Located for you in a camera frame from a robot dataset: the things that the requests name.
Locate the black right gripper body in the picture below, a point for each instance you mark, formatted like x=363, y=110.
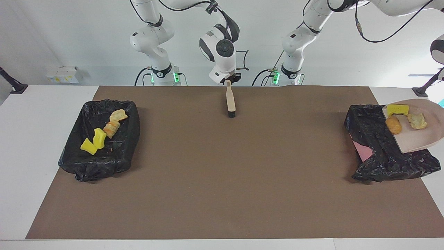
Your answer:
x=236, y=77

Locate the yellow sponge piece green layer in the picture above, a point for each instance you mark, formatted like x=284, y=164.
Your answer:
x=100, y=138

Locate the yellow bent sponge piece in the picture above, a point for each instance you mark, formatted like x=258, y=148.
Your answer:
x=398, y=109

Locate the pale foam piece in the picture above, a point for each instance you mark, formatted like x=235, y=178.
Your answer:
x=417, y=121

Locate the beige plastic dustpan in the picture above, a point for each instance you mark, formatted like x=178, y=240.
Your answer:
x=419, y=139

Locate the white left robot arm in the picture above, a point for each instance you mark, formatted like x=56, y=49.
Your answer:
x=298, y=38

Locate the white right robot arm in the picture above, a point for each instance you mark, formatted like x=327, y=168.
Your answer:
x=222, y=52

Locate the pink bin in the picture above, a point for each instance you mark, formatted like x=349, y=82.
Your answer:
x=363, y=152

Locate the black trash bag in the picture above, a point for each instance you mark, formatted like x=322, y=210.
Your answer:
x=385, y=163
x=76, y=163

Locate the brown paper table mat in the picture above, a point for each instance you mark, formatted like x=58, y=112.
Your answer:
x=208, y=215

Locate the black camera stand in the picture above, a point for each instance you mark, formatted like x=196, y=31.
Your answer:
x=421, y=91
x=17, y=88

